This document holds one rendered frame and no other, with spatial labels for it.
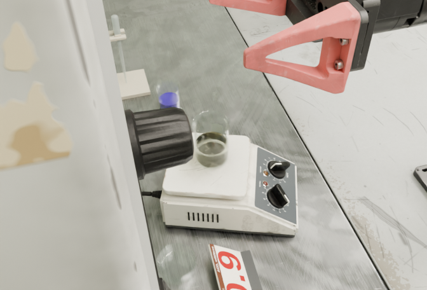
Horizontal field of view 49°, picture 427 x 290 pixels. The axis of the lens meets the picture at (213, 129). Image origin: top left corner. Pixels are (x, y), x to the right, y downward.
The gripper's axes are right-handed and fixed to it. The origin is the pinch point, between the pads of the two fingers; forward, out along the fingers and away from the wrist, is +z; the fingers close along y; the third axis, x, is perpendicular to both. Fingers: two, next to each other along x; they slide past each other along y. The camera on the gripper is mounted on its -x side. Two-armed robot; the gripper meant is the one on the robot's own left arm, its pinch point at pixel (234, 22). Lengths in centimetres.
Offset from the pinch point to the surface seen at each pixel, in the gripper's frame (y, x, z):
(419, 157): -13, 41, -37
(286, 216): -4.8, 36.5, -9.6
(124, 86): -45, 39, 9
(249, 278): 1.1, 39.8, -2.0
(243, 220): -5.8, 36.3, -3.3
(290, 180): -11.2, 36.9, -12.8
